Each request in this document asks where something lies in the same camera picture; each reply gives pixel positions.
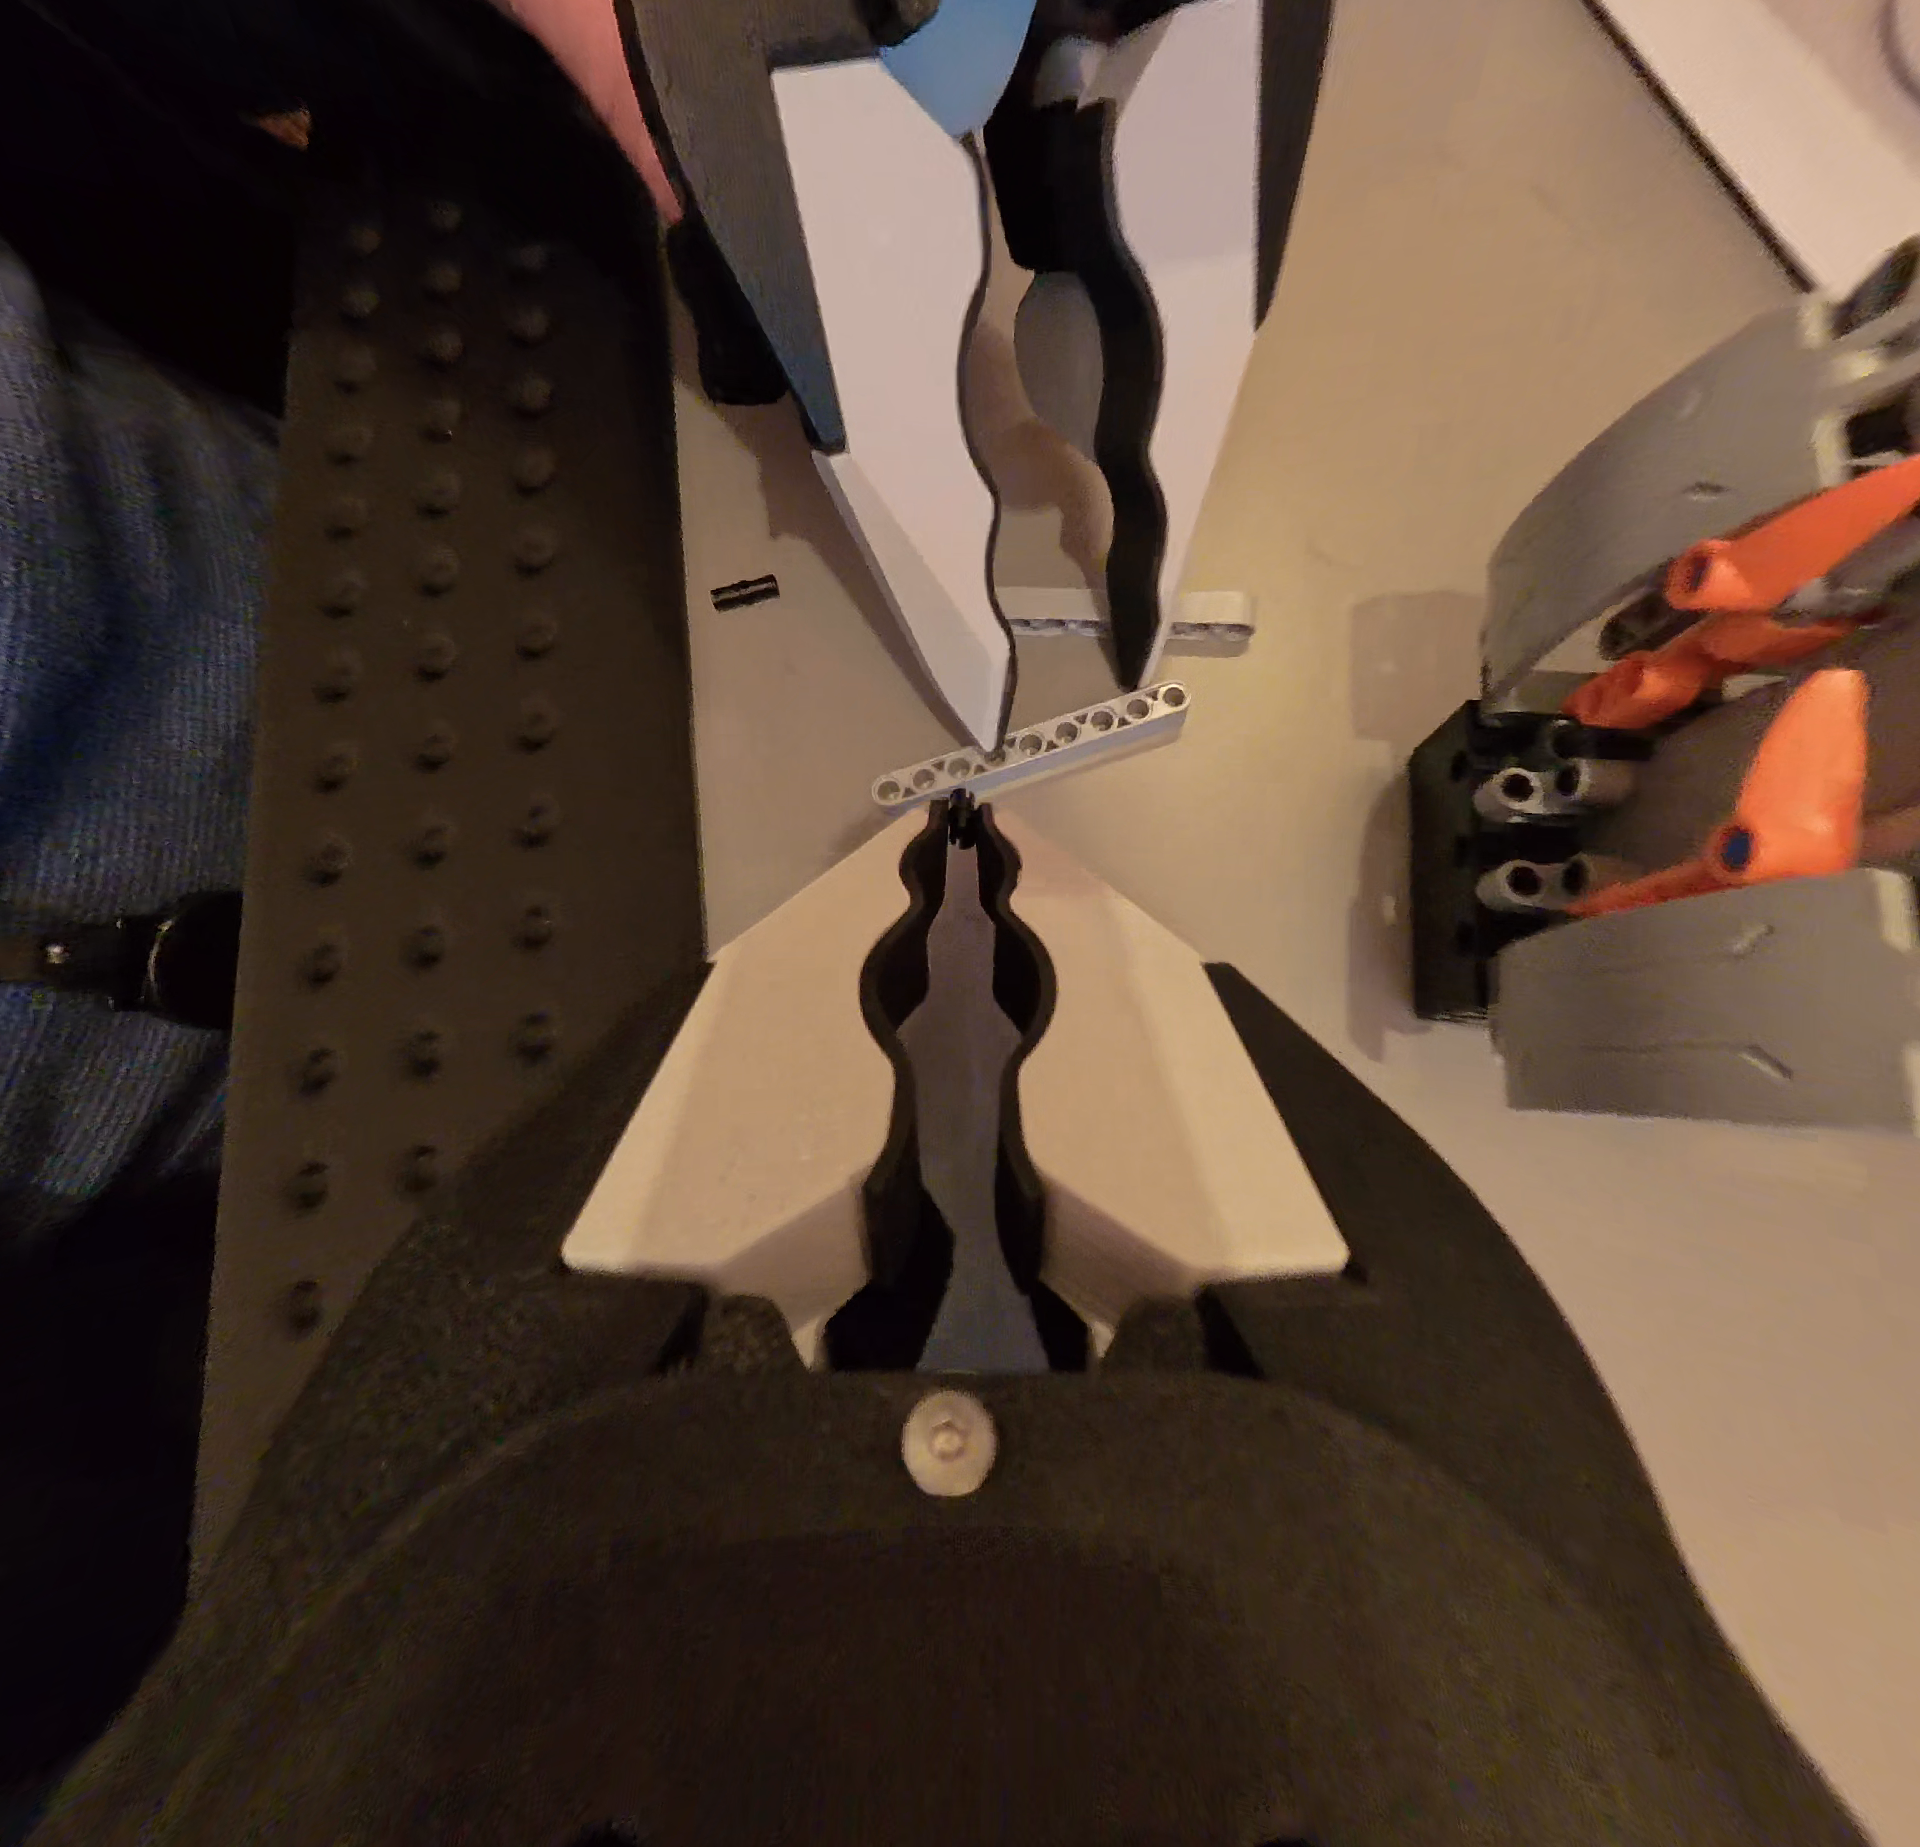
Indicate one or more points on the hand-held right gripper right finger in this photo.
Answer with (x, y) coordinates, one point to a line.
(1187, 1127)

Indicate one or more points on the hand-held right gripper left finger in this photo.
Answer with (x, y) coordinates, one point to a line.
(737, 1127)

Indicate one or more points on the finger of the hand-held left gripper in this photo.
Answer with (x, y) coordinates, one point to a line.
(1200, 228)
(898, 345)

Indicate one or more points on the light grey holed beam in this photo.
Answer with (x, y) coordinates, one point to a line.
(1218, 613)
(1063, 736)

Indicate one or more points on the grey orange toy block model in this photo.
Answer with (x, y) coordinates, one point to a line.
(1682, 975)

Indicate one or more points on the person's left hand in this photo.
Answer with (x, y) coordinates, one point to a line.
(573, 32)

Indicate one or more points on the dark perforated pad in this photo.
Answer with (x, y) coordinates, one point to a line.
(449, 827)

